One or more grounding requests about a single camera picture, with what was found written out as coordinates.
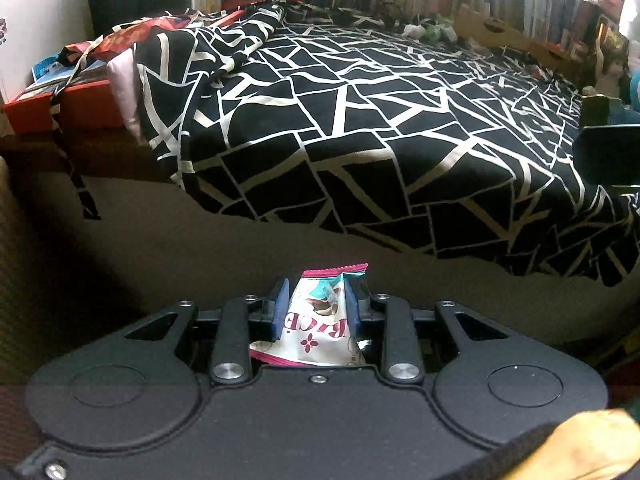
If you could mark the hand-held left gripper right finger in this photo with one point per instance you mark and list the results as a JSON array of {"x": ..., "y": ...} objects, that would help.
[{"x": 351, "y": 310}]

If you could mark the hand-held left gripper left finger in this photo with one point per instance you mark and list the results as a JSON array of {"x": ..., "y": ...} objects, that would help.
[{"x": 281, "y": 310}]

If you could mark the pink white snack packet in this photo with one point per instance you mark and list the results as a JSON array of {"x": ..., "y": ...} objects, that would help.
[{"x": 315, "y": 325}]

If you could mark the person's left forearm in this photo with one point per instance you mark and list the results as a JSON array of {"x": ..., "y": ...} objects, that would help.
[{"x": 595, "y": 445}]

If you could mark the cardboard box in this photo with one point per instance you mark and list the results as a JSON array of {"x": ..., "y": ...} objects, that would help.
[{"x": 520, "y": 40}]

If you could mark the black white patterned cloth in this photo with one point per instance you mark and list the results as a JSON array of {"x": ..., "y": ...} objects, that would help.
[{"x": 375, "y": 135}]

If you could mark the pink cloth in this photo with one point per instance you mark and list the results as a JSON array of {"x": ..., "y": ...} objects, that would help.
[{"x": 125, "y": 90}]

